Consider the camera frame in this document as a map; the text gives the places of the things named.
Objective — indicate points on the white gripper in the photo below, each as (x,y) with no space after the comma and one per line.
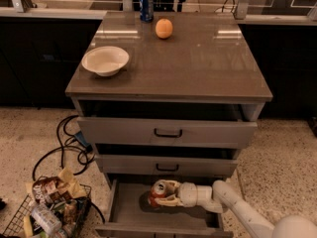
(188,193)

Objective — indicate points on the red coke can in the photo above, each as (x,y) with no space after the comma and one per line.
(159,191)

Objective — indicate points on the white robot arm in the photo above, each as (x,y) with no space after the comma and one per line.
(219,196)

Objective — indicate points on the bottom drawer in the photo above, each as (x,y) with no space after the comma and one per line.
(131,217)

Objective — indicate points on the drawer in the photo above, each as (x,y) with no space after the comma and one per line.
(180,124)
(165,161)
(131,217)

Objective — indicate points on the middle drawer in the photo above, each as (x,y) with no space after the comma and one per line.
(165,161)

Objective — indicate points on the top drawer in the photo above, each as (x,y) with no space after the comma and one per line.
(180,124)

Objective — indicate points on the grey drawer cabinet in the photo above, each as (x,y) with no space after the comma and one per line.
(206,60)

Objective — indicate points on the blue pepsi can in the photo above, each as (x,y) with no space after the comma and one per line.
(146,10)

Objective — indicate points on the yellow chip bag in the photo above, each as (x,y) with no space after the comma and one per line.
(75,189)

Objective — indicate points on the brown snack bag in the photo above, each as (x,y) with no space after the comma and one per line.
(50,190)

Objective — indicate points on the clear plastic bottle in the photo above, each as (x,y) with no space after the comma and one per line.
(45,218)

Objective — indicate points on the white bowl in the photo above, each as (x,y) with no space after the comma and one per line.
(105,61)

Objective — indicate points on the orange fruit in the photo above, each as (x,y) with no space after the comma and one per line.
(164,28)

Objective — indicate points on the black wire basket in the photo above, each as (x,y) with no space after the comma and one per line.
(71,213)

